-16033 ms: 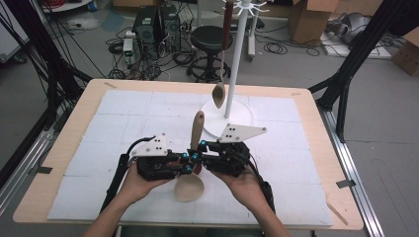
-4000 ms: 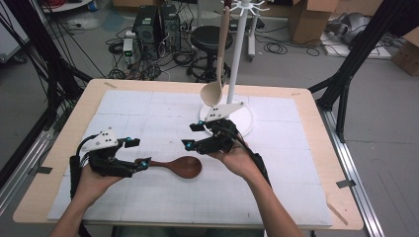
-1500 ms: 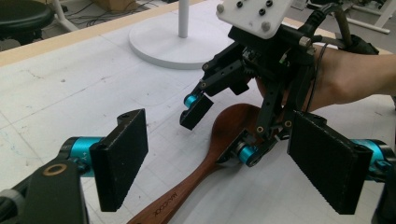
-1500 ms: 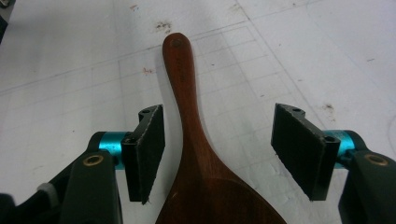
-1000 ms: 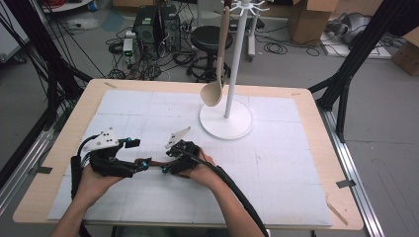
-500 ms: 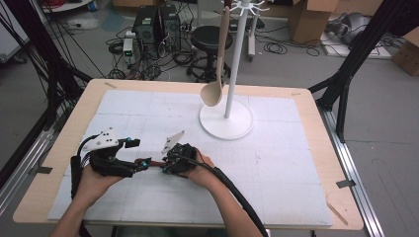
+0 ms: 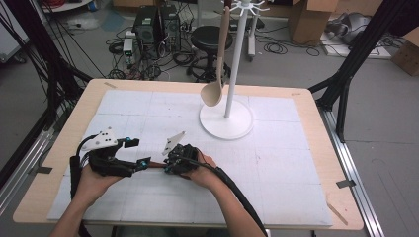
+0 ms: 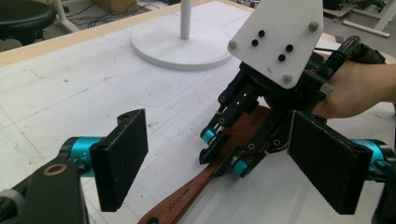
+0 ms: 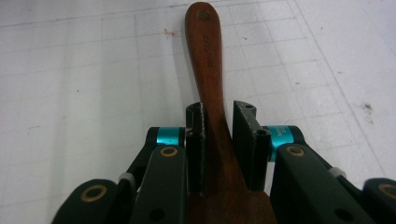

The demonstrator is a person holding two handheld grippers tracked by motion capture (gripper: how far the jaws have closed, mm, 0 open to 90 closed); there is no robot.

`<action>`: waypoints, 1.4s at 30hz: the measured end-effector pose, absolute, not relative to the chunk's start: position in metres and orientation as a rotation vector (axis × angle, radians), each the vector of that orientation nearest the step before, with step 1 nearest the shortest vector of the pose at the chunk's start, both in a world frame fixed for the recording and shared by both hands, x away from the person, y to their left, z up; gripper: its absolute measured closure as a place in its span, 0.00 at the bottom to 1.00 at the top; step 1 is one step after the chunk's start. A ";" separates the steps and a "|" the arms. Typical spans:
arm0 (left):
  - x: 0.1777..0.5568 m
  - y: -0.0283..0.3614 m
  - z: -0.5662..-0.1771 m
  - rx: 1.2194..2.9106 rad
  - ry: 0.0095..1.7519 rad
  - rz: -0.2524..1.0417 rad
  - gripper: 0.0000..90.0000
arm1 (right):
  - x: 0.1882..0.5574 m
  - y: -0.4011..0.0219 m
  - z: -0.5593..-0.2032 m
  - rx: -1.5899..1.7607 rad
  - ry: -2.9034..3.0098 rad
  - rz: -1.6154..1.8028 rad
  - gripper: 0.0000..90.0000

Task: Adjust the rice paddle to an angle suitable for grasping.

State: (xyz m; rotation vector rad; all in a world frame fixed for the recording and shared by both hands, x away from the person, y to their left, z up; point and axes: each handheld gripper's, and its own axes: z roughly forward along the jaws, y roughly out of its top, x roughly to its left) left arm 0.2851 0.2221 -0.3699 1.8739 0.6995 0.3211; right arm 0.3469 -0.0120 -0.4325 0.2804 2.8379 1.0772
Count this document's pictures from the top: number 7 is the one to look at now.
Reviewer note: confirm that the light wooden table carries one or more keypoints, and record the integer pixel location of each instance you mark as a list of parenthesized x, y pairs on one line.
[(82, 98)]

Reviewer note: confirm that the thin wooden stick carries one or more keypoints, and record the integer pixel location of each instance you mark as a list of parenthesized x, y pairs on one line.
[(336, 214)]

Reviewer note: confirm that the white round table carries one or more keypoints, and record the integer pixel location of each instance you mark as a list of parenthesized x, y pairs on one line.
[(66, 5)]

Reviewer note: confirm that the large open cardboard box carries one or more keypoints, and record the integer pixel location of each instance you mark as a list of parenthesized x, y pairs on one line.
[(309, 23)]

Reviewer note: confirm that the black computer tower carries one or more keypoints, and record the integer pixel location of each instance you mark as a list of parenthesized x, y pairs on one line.
[(145, 28), (171, 26)]

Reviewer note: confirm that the black frame stand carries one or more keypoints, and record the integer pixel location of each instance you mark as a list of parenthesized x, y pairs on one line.
[(33, 39), (355, 56)]

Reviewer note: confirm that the white hook rack stand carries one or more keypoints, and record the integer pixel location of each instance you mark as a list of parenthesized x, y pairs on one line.
[(227, 126)]

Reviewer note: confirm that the small white box device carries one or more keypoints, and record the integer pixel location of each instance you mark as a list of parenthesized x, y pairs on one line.
[(127, 46)]

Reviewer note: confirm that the grey tape strip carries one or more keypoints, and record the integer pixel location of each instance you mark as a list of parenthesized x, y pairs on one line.
[(41, 170), (346, 183)]

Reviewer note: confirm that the grey bundle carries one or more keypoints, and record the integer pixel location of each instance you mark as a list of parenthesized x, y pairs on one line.
[(352, 26)]

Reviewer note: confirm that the small cardboard box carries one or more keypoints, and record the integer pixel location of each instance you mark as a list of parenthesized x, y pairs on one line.
[(406, 52)]

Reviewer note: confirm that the white cabinet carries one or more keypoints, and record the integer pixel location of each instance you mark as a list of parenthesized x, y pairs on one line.
[(10, 33)]

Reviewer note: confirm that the beige ladle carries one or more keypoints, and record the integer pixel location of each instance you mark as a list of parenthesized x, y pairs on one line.
[(210, 94)]

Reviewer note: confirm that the person's left hand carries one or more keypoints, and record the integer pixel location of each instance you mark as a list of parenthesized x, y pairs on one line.
[(92, 187)]

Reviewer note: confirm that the black round stool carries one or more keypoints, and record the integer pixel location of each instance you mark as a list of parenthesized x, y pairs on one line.
[(207, 36)]

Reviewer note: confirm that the brown wooden rice paddle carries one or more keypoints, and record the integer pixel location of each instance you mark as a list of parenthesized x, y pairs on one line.
[(156, 164)]

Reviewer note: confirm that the white floor board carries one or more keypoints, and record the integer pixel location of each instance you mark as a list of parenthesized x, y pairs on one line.
[(362, 51)]

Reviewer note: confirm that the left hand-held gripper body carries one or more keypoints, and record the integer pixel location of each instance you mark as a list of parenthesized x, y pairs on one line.
[(107, 163)]

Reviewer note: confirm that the person's right hand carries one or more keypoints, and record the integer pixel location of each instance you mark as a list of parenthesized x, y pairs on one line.
[(202, 176)]

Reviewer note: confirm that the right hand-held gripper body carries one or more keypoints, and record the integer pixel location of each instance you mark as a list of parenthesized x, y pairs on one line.
[(184, 159)]

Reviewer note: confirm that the aluminium rail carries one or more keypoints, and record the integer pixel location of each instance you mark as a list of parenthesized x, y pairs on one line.
[(23, 168), (355, 158)]

